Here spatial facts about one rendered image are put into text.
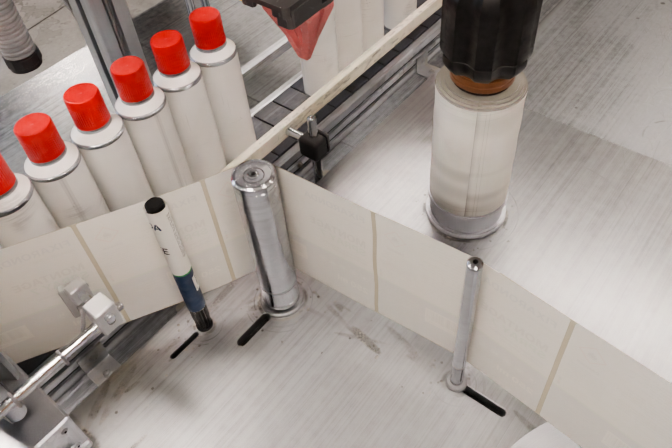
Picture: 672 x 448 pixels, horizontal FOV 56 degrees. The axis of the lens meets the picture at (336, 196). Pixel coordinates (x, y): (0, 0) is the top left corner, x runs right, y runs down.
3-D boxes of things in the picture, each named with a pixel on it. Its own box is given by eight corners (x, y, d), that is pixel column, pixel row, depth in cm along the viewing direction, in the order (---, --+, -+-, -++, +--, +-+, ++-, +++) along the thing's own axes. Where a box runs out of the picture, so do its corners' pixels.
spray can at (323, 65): (325, 105, 87) (310, -36, 72) (296, 92, 89) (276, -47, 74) (348, 86, 89) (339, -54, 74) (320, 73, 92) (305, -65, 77)
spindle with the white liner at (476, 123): (480, 253, 68) (520, 5, 46) (410, 216, 72) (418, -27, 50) (519, 202, 73) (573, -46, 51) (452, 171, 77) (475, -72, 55)
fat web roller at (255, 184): (284, 326, 64) (254, 202, 50) (251, 303, 66) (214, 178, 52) (313, 295, 66) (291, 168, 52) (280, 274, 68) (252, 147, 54)
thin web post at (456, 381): (459, 397, 58) (480, 277, 44) (441, 385, 58) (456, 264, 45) (470, 380, 58) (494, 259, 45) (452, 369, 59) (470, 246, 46)
